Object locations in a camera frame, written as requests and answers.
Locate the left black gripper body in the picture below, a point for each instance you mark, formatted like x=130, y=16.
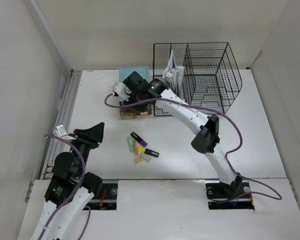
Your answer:
x=84, y=146

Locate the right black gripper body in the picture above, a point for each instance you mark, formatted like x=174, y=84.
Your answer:
x=134, y=98

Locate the teal mini drawer cabinet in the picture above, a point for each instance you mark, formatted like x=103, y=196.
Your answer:
x=130, y=113

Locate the white paper booklet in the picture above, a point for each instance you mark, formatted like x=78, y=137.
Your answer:
x=173, y=74

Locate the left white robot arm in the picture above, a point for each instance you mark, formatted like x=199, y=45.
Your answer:
x=71, y=186

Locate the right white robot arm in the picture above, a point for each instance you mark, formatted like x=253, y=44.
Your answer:
x=205, y=128

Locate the green highlighter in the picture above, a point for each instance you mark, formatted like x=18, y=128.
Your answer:
x=130, y=144

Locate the purple black highlighter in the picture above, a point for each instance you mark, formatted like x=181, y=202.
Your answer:
x=138, y=139

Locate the orange highlighter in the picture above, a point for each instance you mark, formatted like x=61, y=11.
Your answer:
x=135, y=145

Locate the yellow black highlighter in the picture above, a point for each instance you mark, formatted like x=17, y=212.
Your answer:
x=149, y=152

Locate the small wooden eraser block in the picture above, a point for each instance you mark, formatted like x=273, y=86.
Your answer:
x=138, y=160

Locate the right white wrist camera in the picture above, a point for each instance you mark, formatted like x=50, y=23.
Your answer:
x=122, y=91

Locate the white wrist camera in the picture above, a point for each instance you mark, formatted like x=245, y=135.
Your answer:
x=60, y=131
x=122, y=91

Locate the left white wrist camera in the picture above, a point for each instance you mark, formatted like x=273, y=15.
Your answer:
x=60, y=131

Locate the aluminium rail frame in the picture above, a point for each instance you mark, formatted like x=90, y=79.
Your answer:
x=64, y=109

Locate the black wire mesh organizer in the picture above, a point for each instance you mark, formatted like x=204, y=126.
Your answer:
x=211, y=76

